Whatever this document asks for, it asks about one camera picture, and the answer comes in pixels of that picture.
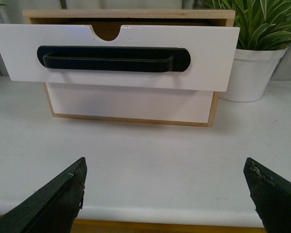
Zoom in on white upper drawer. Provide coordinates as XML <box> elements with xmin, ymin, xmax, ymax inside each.
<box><xmin>0</xmin><ymin>24</ymin><xmax>240</xmax><ymax>92</ymax></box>

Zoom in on white lower drawer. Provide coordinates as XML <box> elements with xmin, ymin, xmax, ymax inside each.
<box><xmin>44</xmin><ymin>83</ymin><xmax>219</xmax><ymax>127</ymax></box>

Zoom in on white drawer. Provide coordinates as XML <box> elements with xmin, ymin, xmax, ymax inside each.
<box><xmin>44</xmin><ymin>83</ymin><xmax>219</xmax><ymax>127</ymax></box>
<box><xmin>0</xmin><ymin>24</ymin><xmax>240</xmax><ymax>92</ymax></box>

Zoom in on black drawer handle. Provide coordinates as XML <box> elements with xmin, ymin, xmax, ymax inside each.
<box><xmin>37</xmin><ymin>46</ymin><xmax>191</xmax><ymax>73</ymax></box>

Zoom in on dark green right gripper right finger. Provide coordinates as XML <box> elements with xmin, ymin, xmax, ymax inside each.
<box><xmin>243</xmin><ymin>157</ymin><xmax>291</xmax><ymax>233</ymax></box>

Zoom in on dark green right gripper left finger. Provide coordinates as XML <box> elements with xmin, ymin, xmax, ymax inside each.
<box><xmin>0</xmin><ymin>157</ymin><xmax>87</xmax><ymax>233</ymax></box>

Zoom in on white plant pot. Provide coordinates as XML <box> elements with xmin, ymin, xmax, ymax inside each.
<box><xmin>220</xmin><ymin>46</ymin><xmax>288</xmax><ymax>102</ymax></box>

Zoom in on wooden drawer cabinet frame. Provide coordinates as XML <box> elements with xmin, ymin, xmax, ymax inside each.
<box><xmin>23</xmin><ymin>10</ymin><xmax>235</xmax><ymax>127</ymax></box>

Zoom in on green striped spider plant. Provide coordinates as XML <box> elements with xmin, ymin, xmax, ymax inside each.
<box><xmin>204</xmin><ymin>0</ymin><xmax>291</xmax><ymax>51</ymax></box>

